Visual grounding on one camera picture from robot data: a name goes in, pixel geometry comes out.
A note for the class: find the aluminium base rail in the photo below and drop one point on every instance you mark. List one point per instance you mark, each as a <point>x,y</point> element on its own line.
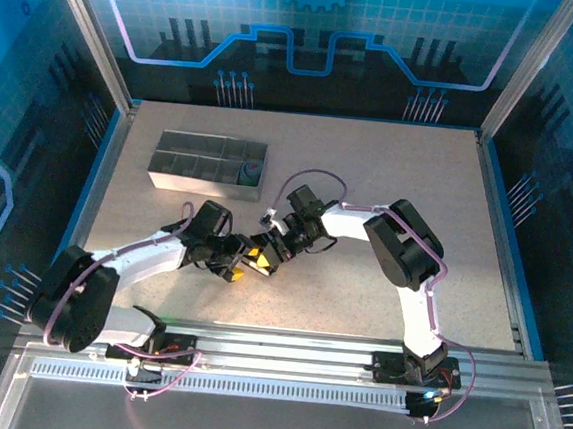
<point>285,347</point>

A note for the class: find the black controller board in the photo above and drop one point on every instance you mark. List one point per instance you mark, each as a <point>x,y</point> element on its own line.
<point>423,402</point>

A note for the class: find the aluminium side rail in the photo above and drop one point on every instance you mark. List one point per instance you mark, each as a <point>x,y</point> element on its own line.
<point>500,243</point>
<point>110,194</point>

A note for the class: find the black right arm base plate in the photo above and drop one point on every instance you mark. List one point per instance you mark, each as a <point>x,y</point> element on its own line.
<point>386,366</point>

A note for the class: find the grey divided organizer box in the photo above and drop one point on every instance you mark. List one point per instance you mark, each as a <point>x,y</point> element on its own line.
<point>189,181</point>

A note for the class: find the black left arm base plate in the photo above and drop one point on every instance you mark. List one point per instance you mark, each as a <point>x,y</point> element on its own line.
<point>180,343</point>

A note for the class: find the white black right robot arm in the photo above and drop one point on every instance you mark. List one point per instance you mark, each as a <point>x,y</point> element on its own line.
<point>346,225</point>

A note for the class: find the aluminium frame post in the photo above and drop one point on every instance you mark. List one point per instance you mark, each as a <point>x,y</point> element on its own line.
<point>91,32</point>
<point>530,70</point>

